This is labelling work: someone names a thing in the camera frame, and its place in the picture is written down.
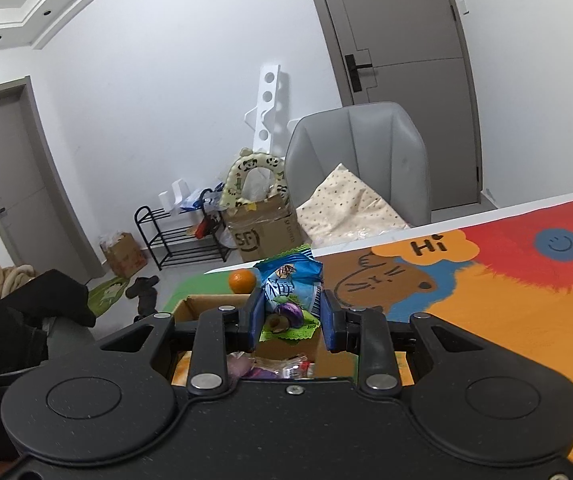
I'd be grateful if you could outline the blue plum snack packet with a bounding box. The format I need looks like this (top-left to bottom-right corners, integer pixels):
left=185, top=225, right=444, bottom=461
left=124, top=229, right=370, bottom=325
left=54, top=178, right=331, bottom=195
left=253, top=243, right=325, bottom=344

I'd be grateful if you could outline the grey chair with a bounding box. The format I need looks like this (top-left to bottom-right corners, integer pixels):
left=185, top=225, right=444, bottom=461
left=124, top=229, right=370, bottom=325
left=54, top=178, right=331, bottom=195
left=283, top=101, right=432, bottom=242

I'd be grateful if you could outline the white perforated board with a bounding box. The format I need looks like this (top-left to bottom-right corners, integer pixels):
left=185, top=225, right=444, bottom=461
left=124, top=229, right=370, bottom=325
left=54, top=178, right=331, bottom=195
left=241, top=63, right=282, bottom=154

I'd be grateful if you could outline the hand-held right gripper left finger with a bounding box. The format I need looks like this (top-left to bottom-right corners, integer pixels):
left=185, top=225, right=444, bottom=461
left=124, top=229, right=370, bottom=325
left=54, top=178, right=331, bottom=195
left=97, top=287, right=267, bottom=395

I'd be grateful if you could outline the long purple snack packet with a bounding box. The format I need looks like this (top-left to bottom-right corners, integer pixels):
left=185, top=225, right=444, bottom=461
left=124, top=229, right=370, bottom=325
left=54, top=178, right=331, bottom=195
left=228, top=352, right=278, bottom=381

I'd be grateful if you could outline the blue white bag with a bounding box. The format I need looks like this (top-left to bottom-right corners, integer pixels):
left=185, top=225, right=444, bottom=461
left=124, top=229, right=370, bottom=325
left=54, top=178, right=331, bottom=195
left=180, top=189, right=220, bottom=212

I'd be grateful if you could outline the beige plush blanket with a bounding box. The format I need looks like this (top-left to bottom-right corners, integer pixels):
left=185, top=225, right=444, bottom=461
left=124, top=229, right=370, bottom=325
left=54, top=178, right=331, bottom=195
left=0, top=262, right=38, bottom=301

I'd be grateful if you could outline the black clothing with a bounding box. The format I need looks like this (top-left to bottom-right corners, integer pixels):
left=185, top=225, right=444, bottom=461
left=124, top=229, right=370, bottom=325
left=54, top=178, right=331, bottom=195
left=0, top=269, right=98, bottom=377

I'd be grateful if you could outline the panda print ring cushion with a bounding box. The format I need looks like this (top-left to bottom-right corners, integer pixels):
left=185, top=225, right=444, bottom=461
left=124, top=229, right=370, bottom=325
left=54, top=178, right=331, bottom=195
left=218, top=147, right=290, bottom=211

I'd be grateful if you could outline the dotted cream pillow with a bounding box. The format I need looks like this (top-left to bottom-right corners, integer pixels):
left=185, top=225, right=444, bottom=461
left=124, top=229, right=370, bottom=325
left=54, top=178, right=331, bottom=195
left=295, top=163, right=410, bottom=249

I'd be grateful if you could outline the grey side door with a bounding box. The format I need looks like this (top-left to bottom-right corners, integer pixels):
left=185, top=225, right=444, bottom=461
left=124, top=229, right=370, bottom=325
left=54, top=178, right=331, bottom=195
left=0, top=77, right=92, bottom=281

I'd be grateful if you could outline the black door handle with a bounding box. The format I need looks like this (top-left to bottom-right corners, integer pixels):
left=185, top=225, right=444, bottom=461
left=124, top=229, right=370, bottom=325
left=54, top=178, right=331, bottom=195
left=344, top=53, right=373, bottom=92

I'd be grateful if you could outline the taped brown cardboard box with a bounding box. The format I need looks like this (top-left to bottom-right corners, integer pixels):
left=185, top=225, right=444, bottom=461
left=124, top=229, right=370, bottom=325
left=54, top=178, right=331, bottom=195
left=221, top=194, right=300, bottom=264

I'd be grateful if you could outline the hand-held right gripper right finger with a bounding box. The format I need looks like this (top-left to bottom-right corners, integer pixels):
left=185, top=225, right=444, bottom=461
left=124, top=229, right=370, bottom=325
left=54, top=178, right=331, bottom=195
left=320, top=290, right=487, bottom=395

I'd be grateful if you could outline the small brown paper bag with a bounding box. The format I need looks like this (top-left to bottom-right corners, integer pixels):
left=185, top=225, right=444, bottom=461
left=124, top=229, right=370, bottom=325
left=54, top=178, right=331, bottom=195
left=100, top=232, right=148, bottom=279

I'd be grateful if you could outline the green floor mat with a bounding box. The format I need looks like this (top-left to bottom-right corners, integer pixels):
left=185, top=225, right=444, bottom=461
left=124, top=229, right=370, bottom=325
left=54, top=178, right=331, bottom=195
left=86, top=274, right=130, bottom=319

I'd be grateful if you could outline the orange fruit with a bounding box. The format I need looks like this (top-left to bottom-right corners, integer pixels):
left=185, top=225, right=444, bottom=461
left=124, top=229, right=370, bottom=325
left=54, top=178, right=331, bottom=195
left=228, top=268, right=258, bottom=294

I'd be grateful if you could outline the black shoe rack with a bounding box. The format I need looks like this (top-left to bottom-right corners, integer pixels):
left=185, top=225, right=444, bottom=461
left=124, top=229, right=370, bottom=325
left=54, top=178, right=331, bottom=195
left=133, top=194, right=235, bottom=271

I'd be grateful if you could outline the red orange bag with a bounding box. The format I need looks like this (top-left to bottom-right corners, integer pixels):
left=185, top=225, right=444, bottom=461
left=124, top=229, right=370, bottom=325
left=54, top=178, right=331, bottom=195
left=188, top=214, right=218, bottom=239

